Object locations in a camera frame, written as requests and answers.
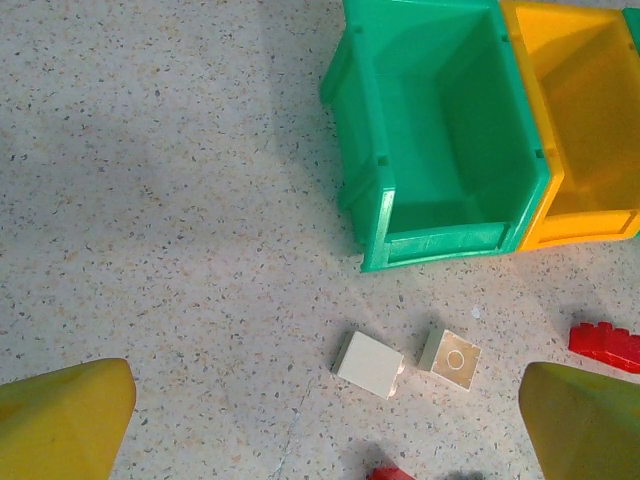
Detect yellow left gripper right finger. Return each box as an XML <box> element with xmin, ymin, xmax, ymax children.
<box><xmin>518</xmin><ymin>362</ymin><xmax>640</xmax><ymax>480</ymax></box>

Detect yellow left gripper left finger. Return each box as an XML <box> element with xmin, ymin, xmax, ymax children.
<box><xmin>0</xmin><ymin>358</ymin><xmax>137</xmax><ymax>480</ymax></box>

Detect red lego brick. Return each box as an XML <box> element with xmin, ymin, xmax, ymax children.
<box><xmin>367</xmin><ymin>465</ymin><xmax>416</xmax><ymax>480</ymax></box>
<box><xmin>568</xmin><ymin>322</ymin><xmax>640</xmax><ymax>375</ymax></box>

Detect white square lego brick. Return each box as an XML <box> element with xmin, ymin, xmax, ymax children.
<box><xmin>329</xmin><ymin>330</ymin><xmax>407</xmax><ymax>400</ymax></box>
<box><xmin>417</xmin><ymin>328</ymin><xmax>482</xmax><ymax>394</ymax></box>

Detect yellow plastic storage bin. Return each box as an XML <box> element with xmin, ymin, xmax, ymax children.
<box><xmin>499</xmin><ymin>0</ymin><xmax>640</xmax><ymax>253</ymax></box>

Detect green plastic storage bin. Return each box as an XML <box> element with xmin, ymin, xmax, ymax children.
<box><xmin>622</xmin><ymin>5</ymin><xmax>640</xmax><ymax>54</ymax></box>
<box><xmin>319</xmin><ymin>0</ymin><xmax>554</xmax><ymax>274</ymax></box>

